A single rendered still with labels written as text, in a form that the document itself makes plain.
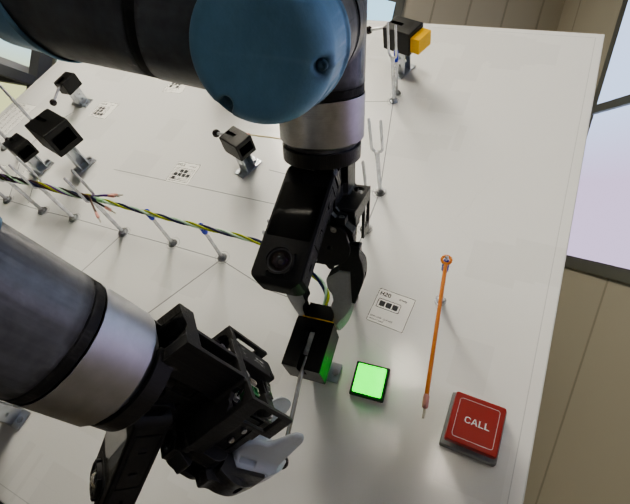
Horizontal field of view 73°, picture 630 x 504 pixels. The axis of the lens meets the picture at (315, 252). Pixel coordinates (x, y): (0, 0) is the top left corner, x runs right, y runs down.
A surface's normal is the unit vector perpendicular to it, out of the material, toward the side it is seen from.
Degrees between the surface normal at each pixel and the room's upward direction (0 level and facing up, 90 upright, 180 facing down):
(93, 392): 102
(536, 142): 54
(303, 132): 120
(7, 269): 60
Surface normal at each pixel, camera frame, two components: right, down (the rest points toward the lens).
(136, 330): 0.87, -0.40
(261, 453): 0.40, 0.59
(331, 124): 0.18, 0.54
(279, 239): -0.18, -0.40
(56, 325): 0.83, -0.05
